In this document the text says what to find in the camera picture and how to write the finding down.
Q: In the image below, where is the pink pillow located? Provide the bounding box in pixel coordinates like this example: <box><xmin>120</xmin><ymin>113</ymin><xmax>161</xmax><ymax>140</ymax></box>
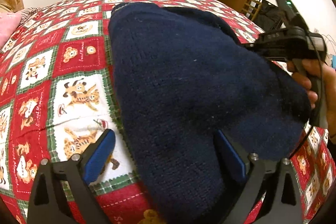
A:
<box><xmin>0</xmin><ymin>13</ymin><xmax>23</xmax><ymax>48</ymax></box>

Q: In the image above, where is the black bag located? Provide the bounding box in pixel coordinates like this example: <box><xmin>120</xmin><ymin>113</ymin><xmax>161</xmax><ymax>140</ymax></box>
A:
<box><xmin>253</xmin><ymin>0</ymin><xmax>286</xmax><ymax>30</ymax></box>

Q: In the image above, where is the person's right hand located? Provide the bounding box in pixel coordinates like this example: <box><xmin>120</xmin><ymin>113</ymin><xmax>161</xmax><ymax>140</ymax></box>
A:
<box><xmin>286</xmin><ymin>59</ymin><xmax>336</xmax><ymax>135</ymax></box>

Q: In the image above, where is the wooden chair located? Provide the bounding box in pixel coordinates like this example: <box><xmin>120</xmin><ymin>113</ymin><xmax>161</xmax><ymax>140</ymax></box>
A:
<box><xmin>241</xmin><ymin>0</ymin><xmax>263</xmax><ymax>21</ymax></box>

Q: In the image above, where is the red checkered printed blanket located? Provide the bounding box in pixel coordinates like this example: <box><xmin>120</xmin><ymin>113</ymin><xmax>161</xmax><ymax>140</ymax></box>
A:
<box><xmin>0</xmin><ymin>0</ymin><xmax>330</xmax><ymax>224</ymax></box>

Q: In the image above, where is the navy patterned knit sweater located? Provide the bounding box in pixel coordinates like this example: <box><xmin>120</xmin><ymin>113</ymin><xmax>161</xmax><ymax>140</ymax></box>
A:
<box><xmin>108</xmin><ymin>2</ymin><xmax>311</xmax><ymax>224</ymax></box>

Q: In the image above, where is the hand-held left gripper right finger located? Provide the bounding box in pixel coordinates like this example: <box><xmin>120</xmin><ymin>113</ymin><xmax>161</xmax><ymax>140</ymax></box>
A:
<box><xmin>214</xmin><ymin>129</ymin><xmax>305</xmax><ymax>224</ymax></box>

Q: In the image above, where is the grey striped pillow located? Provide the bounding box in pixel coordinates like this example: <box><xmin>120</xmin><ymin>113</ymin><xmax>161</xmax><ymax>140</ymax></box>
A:
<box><xmin>16</xmin><ymin>6</ymin><xmax>42</xmax><ymax>28</ymax></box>

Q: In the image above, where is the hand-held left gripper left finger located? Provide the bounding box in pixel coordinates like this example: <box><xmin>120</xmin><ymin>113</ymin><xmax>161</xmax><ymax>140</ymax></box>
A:
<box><xmin>26</xmin><ymin>128</ymin><xmax>116</xmax><ymax>224</ymax></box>

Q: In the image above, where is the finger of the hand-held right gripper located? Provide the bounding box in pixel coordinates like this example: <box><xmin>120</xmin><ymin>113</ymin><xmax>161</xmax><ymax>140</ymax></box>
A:
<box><xmin>244</xmin><ymin>41</ymin><xmax>265</xmax><ymax>57</ymax></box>

